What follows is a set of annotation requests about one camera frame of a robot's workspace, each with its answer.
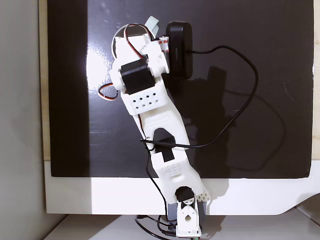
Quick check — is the pale green metal mug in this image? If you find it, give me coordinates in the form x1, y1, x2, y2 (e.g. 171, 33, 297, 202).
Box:
111, 16, 161, 61

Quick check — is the black table mat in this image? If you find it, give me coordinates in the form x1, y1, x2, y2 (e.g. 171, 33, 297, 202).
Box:
46, 0, 315, 180

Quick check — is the black oval camera box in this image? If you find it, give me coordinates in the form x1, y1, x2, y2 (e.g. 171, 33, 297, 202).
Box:
165, 21, 195, 81

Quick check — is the black camera cable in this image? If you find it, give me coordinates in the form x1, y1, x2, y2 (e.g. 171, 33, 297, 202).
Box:
139, 44, 259, 219

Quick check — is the black cable bundle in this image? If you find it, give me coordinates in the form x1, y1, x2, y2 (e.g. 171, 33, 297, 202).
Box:
134, 214, 177, 238

